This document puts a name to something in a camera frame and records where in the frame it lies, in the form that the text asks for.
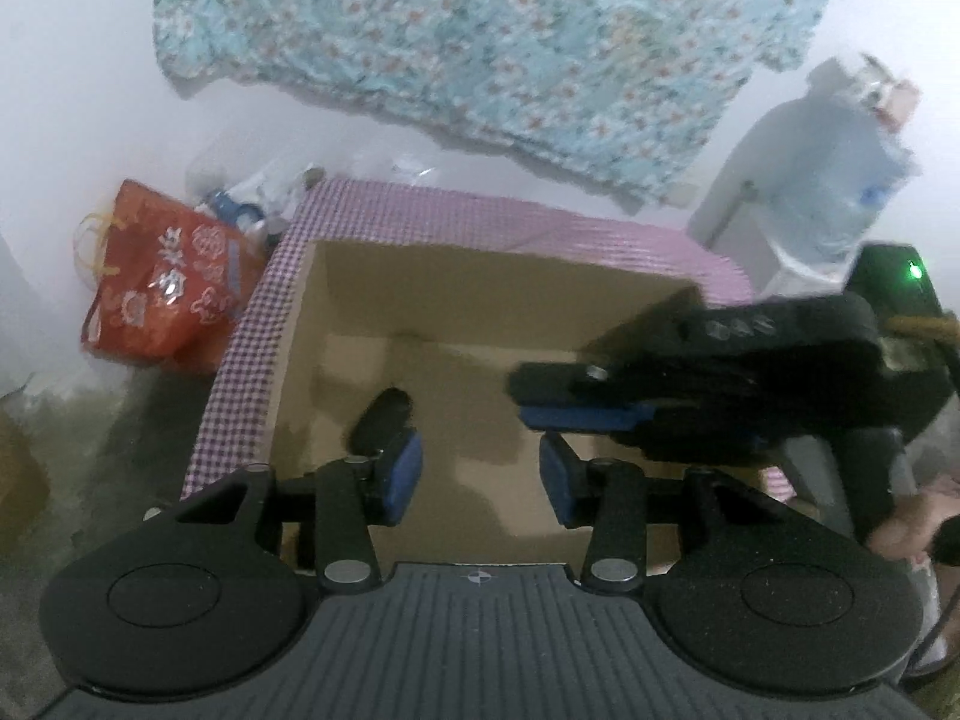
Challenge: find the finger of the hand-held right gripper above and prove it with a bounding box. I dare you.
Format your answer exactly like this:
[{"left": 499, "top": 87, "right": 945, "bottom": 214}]
[
  {"left": 508, "top": 362, "right": 751, "bottom": 430},
  {"left": 609, "top": 412, "right": 775, "bottom": 466}
]

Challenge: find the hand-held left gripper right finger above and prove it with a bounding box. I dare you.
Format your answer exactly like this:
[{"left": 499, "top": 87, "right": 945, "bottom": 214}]
[{"left": 538, "top": 431, "right": 790, "bottom": 595}]

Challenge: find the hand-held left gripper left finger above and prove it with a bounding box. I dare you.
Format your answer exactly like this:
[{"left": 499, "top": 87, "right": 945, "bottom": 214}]
[{"left": 176, "top": 429, "right": 425, "bottom": 595}]

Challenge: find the black oval object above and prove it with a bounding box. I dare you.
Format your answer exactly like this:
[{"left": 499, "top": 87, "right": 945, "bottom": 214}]
[{"left": 349, "top": 388, "right": 412, "bottom": 458}]

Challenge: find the brown cardboard box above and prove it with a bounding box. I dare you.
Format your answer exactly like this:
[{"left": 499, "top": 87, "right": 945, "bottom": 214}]
[{"left": 266, "top": 238, "right": 767, "bottom": 578}]

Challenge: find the person's right hand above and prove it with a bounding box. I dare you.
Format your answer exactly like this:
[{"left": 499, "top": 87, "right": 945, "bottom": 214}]
[{"left": 866, "top": 478, "right": 960, "bottom": 565}]

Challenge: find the large clear water jug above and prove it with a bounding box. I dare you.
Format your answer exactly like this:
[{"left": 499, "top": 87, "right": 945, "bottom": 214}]
[{"left": 772, "top": 52, "right": 922, "bottom": 265}]

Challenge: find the pink checkered blanket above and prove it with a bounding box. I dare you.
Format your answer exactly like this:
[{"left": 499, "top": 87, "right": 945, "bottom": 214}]
[{"left": 182, "top": 176, "right": 797, "bottom": 505}]

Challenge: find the red gift bag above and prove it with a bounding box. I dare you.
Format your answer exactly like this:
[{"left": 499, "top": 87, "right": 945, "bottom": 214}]
[{"left": 73, "top": 178, "right": 275, "bottom": 374}]

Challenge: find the clear plastic bag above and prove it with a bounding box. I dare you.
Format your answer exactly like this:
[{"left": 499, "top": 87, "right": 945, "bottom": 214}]
[{"left": 184, "top": 139, "right": 445, "bottom": 242}]

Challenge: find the blue floral cloth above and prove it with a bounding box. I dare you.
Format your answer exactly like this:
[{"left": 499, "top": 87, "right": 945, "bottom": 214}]
[{"left": 150, "top": 0, "right": 850, "bottom": 212}]

